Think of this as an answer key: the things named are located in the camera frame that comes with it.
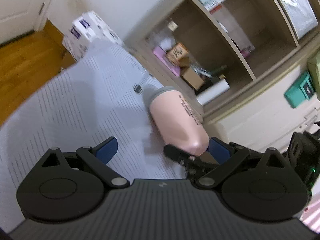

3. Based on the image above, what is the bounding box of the pink tumbler grey rim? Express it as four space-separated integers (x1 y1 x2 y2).
143 85 209 157

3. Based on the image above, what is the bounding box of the light wood wardrobe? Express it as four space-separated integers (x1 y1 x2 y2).
204 49 319 152

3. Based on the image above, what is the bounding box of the white patterned table cloth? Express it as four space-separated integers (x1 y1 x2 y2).
1 42 185 232

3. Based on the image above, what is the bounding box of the white paper roll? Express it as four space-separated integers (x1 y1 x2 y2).
196 79 230 106

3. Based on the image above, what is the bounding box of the small cardboard box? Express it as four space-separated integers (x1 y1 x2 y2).
181 67 204 90

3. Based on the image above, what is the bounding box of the pink flat box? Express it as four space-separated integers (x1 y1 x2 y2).
152 46 181 77

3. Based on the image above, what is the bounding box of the wooden floral box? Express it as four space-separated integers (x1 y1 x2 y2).
166 42 189 66

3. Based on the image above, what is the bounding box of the wooden open shelf unit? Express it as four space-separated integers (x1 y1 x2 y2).
126 0 319 126

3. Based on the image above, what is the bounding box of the tissue paper pack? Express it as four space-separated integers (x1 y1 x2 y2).
62 10 124 61

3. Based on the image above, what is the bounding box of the silver wrapped storage box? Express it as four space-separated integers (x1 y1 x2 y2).
278 0 318 40

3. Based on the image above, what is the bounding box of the white door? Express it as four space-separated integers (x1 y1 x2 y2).
0 0 52 44

